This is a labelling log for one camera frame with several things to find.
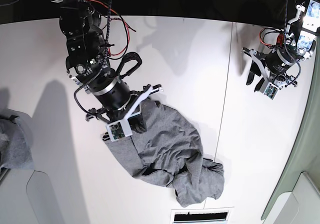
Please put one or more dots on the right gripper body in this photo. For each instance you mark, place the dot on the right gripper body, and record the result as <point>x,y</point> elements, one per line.
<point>117,100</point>

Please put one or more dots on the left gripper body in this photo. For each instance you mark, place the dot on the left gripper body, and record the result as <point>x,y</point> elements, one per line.
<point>277,63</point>

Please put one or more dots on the grey t-shirt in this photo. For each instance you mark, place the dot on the grey t-shirt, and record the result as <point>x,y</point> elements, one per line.
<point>170,154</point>

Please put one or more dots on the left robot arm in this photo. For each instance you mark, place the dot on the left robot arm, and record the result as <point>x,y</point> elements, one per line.
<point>288,46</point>

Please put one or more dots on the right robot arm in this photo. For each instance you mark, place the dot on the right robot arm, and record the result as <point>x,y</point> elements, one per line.
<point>86,25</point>

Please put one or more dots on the grey cloth pile at left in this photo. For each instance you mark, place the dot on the grey cloth pile at left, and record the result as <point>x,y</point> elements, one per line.
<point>16,141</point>

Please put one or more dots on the white bin at lower right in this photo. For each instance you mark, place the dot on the white bin at lower right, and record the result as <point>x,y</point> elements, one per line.
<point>298,206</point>

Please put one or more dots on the white bin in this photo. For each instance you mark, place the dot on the white bin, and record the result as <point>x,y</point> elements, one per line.
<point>27,196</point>
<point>298,206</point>

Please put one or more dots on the white bin at lower left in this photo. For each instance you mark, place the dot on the white bin at lower left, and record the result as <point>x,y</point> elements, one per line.
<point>27,196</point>

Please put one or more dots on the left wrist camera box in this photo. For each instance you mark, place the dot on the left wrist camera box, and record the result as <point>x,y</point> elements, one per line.
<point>269,89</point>

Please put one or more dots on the white cable grommet slot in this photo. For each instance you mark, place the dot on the white cable grommet slot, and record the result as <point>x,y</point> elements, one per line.
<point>207,215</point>

